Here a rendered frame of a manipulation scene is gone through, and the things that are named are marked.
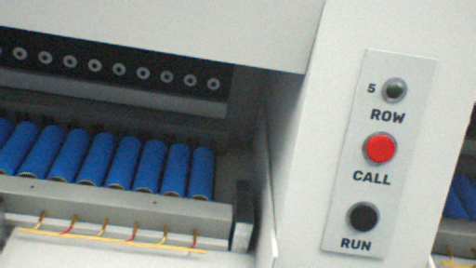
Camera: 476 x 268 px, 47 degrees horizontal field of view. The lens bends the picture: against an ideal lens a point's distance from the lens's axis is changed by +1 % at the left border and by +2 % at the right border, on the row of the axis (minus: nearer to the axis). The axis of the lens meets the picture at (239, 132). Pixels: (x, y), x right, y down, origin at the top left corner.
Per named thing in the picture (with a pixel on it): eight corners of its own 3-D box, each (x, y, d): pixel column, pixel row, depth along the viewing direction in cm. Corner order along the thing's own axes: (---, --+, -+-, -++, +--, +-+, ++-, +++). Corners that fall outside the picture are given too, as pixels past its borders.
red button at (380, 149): (391, 166, 31) (399, 139, 30) (363, 161, 30) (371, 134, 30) (386, 159, 31) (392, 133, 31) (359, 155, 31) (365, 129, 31)
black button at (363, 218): (375, 234, 32) (380, 208, 31) (348, 230, 32) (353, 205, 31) (369, 226, 33) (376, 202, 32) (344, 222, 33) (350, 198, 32)
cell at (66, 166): (91, 148, 45) (70, 197, 39) (68, 145, 45) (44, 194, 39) (91, 129, 44) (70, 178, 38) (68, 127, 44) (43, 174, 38)
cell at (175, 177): (189, 162, 46) (181, 211, 40) (167, 159, 45) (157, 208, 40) (191, 144, 45) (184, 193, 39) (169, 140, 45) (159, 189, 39)
